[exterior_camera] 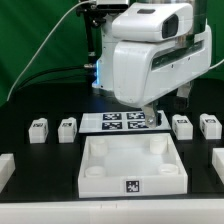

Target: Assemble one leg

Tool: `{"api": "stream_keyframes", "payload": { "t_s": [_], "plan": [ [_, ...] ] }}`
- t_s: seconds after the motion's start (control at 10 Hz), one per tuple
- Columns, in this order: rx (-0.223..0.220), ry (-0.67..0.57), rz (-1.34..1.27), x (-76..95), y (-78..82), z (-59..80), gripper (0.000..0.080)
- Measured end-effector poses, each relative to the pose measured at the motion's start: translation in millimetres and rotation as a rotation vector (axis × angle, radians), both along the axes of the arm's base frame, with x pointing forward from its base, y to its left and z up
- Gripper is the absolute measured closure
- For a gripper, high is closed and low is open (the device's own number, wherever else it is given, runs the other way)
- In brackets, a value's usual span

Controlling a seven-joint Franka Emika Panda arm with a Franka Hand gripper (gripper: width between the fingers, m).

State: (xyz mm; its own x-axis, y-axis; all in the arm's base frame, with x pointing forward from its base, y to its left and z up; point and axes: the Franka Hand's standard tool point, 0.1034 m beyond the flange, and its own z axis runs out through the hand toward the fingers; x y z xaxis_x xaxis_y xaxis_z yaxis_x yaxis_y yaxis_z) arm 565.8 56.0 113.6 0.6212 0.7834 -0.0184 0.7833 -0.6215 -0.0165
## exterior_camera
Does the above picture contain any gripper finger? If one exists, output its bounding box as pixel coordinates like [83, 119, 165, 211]
[142, 103, 157, 128]
[174, 82, 192, 110]

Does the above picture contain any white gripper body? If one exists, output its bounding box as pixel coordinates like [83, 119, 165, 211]
[113, 26, 212, 108]

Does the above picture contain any white square tabletop tray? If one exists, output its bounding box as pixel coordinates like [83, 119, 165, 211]
[78, 133, 188, 198]

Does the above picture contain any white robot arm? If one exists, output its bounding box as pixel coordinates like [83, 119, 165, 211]
[93, 0, 212, 127]

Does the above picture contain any white sheet with fiducial tags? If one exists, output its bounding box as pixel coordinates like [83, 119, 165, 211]
[79, 110, 171, 133]

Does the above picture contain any white right obstacle block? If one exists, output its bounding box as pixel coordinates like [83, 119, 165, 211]
[212, 148, 224, 184]

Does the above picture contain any white obstacle block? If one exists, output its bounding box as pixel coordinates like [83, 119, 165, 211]
[212, 148, 224, 184]
[0, 154, 15, 193]

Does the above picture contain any white left obstacle block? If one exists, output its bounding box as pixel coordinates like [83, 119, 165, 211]
[0, 154, 15, 193]

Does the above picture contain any black camera stand post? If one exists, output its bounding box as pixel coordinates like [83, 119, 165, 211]
[76, 0, 106, 70]

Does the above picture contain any overhead camera box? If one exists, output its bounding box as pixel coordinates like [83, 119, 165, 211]
[96, 0, 130, 10]

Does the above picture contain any white cable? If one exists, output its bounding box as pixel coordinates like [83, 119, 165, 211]
[6, 0, 94, 102]

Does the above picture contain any white front rail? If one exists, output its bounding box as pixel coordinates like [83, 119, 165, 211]
[0, 199, 224, 224]

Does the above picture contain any black cable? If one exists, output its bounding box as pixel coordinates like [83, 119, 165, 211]
[15, 65, 98, 92]

